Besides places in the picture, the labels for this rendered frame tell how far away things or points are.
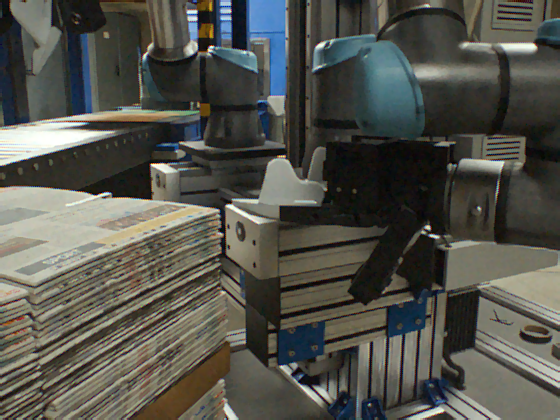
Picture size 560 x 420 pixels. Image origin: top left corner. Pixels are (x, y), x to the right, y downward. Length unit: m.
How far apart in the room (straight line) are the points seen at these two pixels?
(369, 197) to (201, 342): 0.29
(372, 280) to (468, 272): 0.39
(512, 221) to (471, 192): 0.04
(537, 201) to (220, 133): 0.96
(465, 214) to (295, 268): 0.43
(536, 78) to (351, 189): 0.19
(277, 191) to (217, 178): 0.79
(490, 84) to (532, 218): 0.12
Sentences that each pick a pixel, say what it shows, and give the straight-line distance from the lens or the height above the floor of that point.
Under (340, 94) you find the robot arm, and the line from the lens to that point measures 0.90.
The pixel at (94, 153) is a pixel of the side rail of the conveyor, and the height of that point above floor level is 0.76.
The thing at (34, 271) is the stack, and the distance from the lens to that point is 0.51.
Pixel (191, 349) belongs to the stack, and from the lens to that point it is 0.68.
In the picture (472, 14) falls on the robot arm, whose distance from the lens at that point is 0.88.
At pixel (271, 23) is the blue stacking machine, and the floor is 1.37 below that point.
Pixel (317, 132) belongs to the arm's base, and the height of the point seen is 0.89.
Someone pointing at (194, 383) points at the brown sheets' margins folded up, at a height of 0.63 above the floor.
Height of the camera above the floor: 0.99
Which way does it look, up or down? 13 degrees down
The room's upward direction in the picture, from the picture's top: straight up
